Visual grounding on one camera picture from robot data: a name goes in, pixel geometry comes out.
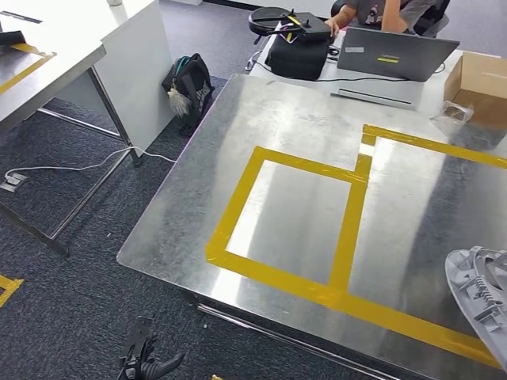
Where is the grey laptop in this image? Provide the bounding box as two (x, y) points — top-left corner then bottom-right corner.
(336, 27), (460, 83)

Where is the stainless steel workbench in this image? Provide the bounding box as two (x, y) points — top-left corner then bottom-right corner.
(116, 73), (507, 380)

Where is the clear plastic wrapper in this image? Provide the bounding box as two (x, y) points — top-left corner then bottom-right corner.
(429, 101), (474, 139)

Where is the black flat strip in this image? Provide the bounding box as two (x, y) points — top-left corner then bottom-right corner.
(0, 10), (43, 25)

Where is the stainless steel table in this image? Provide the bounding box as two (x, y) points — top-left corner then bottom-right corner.
(0, 0), (156, 259)

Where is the grey floor socket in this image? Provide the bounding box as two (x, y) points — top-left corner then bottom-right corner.
(0, 172), (29, 194)

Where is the white cable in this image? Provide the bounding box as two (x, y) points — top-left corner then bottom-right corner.
(4, 146), (177, 180)

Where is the yellow tape double rectangle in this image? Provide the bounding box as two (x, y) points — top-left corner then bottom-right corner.
(205, 123), (507, 371)

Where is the yellow tape rectangle outline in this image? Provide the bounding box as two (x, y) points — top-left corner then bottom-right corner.
(0, 43), (57, 97)
(0, 275), (24, 309)

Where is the white panel board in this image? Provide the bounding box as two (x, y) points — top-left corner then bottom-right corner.
(55, 0), (175, 158)

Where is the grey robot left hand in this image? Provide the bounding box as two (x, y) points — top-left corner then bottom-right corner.
(118, 316), (186, 380)

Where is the grey plastic wheel cover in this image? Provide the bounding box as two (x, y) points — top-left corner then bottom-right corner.
(444, 246), (507, 374)

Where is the small black box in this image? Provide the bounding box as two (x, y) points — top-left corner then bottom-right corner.
(0, 30), (26, 48)

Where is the black backpack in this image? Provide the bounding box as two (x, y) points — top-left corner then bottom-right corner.
(162, 52), (215, 136)

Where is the person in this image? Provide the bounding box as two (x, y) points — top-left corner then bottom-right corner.
(325, 0), (453, 39)

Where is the black round stool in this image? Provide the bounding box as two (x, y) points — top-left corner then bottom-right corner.
(248, 6), (296, 38)

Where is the black fabric bag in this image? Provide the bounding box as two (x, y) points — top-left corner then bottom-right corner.
(265, 33), (330, 82)

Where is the brown cardboard box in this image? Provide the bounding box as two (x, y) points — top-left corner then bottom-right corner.
(443, 51), (507, 131)

